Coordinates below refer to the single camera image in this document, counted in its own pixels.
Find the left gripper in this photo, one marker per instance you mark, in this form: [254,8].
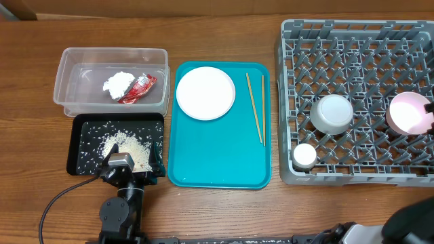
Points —
[148,177]

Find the rice pile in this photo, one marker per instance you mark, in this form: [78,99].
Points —
[136,138]

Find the pink bowl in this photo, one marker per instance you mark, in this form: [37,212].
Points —
[406,114]

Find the red snack wrapper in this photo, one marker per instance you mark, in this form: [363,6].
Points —
[140,87]

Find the white tissue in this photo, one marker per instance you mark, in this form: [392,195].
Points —
[118,84]

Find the large white plate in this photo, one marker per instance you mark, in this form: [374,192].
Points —
[205,93]

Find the grey bowl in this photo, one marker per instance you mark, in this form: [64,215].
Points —
[331,114]

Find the white cup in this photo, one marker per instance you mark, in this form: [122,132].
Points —
[304,157]

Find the wooden chopstick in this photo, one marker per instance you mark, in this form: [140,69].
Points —
[254,107]
[263,111]

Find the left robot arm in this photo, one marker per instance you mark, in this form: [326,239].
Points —
[121,216]

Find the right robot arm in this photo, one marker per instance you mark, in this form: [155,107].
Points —
[411,224]

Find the grey dishwasher rack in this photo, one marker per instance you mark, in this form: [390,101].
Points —
[368,62]

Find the black plastic tray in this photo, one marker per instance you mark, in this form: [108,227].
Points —
[79,120]

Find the clear plastic bin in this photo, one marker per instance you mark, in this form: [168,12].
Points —
[82,72]

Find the teal serving tray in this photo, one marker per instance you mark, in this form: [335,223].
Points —
[224,152]

